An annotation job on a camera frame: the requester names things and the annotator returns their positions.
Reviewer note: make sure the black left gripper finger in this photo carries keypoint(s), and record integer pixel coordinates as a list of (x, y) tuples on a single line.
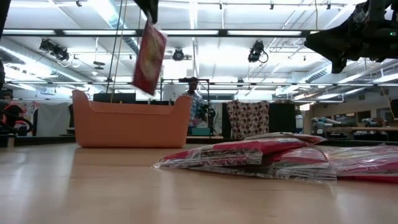
[(149, 9)]

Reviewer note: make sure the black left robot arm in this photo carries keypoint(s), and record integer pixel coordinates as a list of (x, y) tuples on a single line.
[(3, 15)]

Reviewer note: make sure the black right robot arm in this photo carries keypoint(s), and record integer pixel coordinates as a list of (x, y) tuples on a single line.
[(376, 12)]

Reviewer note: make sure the overhead light bar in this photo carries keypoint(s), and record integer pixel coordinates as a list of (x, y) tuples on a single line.
[(155, 32)]

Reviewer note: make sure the black ceiling spotlight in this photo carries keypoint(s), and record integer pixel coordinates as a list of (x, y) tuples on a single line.
[(256, 51), (54, 49), (178, 55)]

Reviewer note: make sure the cluttered wooden workbench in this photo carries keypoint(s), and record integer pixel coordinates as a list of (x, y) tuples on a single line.
[(357, 129)]

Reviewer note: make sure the black computer monitor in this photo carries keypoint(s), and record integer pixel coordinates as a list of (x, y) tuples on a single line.
[(114, 97)]

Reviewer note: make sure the black panel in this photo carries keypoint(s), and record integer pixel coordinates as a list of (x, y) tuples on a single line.
[(281, 118)]

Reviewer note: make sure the orange plastic basket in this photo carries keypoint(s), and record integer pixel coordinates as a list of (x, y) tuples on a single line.
[(130, 124)]

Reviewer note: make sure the white cloth with red circles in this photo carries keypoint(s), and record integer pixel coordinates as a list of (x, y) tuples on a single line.
[(248, 119)]

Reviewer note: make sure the teal box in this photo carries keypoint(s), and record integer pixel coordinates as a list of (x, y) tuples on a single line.
[(200, 131)]

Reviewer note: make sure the white hanging cloth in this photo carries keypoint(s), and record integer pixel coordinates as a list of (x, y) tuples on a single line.
[(53, 119)]

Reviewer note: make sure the colourful printed cloth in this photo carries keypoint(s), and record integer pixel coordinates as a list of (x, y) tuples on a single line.
[(31, 107)]

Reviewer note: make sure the black metal table frame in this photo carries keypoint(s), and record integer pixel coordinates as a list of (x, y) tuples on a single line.
[(46, 140)]

